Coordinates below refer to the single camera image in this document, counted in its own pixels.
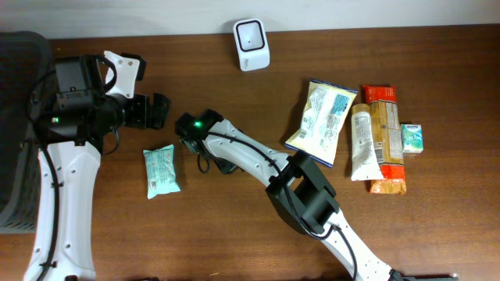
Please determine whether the grey plastic mesh basket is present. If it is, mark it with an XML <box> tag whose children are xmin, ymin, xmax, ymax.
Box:
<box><xmin>1</xmin><ymin>31</ymin><xmax>51</xmax><ymax>234</ymax></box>

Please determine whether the light teal wipes packet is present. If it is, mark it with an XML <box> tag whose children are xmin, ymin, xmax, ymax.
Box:
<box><xmin>143</xmin><ymin>144</ymin><xmax>180</xmax><ymax>199</ymax></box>

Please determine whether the cream snack bag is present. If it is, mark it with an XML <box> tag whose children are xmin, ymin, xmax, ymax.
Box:
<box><xmin>285</xmin><ymin>79</ymin><xmax>358</xmax><ymax>168</ymax></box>

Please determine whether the teal tissue pack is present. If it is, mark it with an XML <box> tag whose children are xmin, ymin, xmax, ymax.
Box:
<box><xmin>401</xmin><ymin>124</ymin><xmax>423</xmax><ymax>154</ymax></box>

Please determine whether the orange pasta bag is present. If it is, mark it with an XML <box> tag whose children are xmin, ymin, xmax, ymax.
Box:
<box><xmin>362</xmin><ymin>85</ymin><xmax>407</xmax><ymax>194</ymax></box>

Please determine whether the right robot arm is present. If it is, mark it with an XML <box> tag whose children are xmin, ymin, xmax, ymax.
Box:
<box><xmin>175</xmin><ymin>109</ymin><xmax>404</xmax><ymax>281</ymax></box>

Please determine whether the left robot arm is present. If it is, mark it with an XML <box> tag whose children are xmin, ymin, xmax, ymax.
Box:
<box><xmin>23</xmin><ymin>51</ymin><xmax>171</xmax><ymax>280</ymax></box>

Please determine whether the white Pantene tube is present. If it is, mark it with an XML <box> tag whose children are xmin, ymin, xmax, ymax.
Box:
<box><xmin>351</xmin><ymin>104</ymin><xmax>383</xmax><ymax>181</ymax></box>

